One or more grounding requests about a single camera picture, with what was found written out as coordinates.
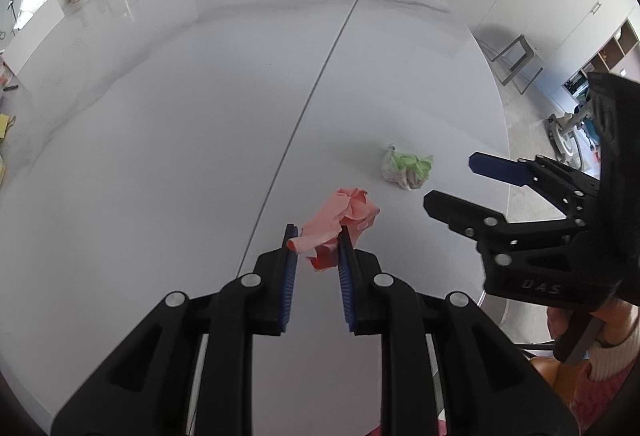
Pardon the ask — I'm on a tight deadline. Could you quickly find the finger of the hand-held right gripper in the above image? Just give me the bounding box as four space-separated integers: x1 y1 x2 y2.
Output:
468 152 602 218
422 189 584 245

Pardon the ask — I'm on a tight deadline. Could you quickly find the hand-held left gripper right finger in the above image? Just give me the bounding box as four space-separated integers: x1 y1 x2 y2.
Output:
337 224 581 436

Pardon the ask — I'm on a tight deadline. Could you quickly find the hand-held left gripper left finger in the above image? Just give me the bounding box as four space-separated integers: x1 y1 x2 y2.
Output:
50 223 301 436

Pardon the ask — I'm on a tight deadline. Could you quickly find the green white wrapper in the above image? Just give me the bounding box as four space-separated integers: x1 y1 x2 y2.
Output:
381 144 435 191

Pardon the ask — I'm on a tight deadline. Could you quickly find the pink paper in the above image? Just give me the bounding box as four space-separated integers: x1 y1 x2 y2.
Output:
287 187 381 273

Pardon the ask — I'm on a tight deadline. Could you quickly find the person's right hand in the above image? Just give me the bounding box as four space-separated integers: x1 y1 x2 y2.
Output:
546 298 637 350

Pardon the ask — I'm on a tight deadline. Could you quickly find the grey floor cleaner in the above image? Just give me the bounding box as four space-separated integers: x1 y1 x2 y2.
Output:
547 110 602 168

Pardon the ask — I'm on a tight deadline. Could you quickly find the grey metal stool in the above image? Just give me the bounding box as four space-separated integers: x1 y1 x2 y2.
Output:
492 34 544 96

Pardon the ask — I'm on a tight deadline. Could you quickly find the open shelf unit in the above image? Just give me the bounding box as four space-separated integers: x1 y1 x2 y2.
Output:
562 15 640 103

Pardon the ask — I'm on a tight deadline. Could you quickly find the white board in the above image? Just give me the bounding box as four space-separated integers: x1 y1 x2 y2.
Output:
4 0 67 78

